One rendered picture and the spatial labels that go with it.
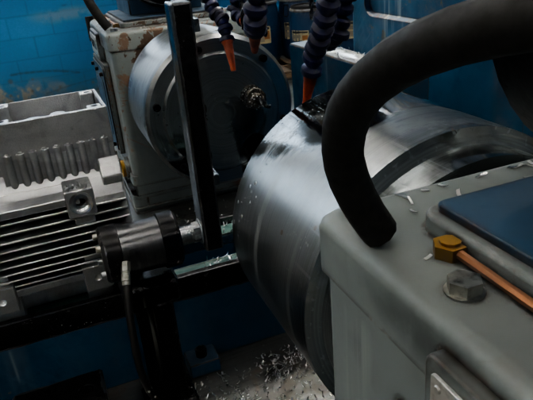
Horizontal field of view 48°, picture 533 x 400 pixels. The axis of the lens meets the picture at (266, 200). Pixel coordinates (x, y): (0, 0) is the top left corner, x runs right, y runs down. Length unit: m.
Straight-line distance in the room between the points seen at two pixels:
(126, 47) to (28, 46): 5.14
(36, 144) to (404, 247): 0.47
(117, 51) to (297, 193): 0.75
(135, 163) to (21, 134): 0.55
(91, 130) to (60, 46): 5.63
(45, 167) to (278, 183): 0.29
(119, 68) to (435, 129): 0.81
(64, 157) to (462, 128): 0.42
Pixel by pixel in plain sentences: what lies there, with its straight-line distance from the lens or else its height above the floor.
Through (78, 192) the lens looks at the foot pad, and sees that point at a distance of 0.64.
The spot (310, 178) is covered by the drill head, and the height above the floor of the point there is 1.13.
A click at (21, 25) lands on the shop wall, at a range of 6.25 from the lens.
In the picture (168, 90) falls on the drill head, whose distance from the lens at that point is 0.95.
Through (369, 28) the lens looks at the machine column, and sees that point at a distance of 0.96.
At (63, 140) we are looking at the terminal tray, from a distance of 0.67.
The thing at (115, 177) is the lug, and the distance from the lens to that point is 0.67.
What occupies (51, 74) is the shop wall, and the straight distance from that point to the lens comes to 6.32.
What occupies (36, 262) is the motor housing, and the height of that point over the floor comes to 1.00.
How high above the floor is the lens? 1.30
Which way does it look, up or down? 24 degrees down
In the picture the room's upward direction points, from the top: 5 degrees counter-clockwise
